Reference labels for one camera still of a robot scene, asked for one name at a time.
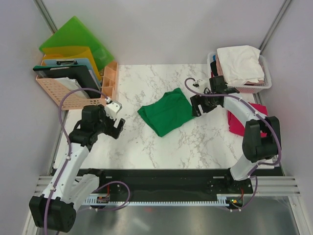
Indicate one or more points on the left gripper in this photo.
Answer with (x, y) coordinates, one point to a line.
(113, 131)

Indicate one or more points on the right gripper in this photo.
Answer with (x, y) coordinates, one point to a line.
(196, 100)

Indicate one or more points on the green t shirt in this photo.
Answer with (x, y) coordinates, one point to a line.
(167, 114)

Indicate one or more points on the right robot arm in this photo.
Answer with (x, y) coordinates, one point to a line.
(262, 140)

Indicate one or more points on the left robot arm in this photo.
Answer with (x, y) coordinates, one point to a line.
(57, 206)

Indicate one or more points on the pink t shirt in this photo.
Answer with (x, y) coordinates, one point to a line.
(220, 72)

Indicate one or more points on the red t shirt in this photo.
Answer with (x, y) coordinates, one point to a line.
(235, 126)

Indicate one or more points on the black t shirt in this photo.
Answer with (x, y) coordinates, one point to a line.
(213, 66)

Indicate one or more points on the peach file organizer basket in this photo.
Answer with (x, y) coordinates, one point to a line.
(57, 91)

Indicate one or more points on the white laundry basket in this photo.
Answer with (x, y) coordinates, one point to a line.
(248, 89)

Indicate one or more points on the white t shirt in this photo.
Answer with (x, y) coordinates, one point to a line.
(240, 64)

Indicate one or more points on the black binder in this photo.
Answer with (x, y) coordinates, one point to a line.
(80, 73)

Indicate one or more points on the blue clipboard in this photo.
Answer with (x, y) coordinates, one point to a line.
(75, 61)

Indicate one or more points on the yellow plastic folder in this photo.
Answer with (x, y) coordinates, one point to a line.
(72, 52)

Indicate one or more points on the green plastic folder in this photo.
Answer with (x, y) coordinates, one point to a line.
(75, 33)

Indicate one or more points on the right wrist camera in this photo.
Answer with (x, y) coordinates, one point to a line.
(201, 85)

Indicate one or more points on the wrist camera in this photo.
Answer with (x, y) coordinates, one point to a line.
(112, 108)
(201, 85)

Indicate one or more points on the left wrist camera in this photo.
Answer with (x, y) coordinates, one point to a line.
(112, 108)

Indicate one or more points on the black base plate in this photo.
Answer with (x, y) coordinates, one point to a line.
(215, 181)

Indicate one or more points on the white cable duct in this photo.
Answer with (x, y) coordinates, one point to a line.
(95, 200)

